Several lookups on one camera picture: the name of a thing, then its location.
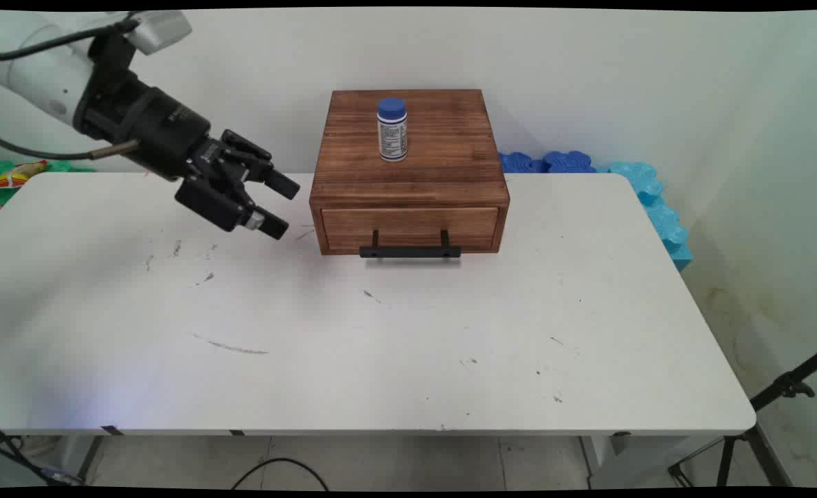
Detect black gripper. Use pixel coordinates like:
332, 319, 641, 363
74, 68, 302, 242

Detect white bottle with blue cap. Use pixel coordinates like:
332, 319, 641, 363
376, 98, 409, 163

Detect brown wooden cabinet box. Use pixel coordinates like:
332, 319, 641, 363
309, 89, 511, 257

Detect green plastic bag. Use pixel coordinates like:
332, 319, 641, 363
0, 160, 95, 207

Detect red yellow snack packet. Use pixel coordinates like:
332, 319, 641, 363
0, 160, 50, 191

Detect dark blue foam mat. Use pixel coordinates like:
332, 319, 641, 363
543, 149, 598, 174
497, 151, 547, 174

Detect white table leg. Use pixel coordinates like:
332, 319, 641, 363
76, 435, 106, 483
580, 434, 632, 485

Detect cyan foam mat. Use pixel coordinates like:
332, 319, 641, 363
596, 161, 695, 273

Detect black tripod stand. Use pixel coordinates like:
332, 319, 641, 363
667, 344, 817, 489

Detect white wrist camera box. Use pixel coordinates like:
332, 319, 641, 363
127, 10, 193, 57

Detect black cable with metal plug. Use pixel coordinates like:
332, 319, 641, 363
0, 131, 140, 162

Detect black camera cable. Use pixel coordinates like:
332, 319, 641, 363
0, 19, 140, 62

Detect black floor cable loop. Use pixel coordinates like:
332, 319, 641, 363
231, 456, 330, 491

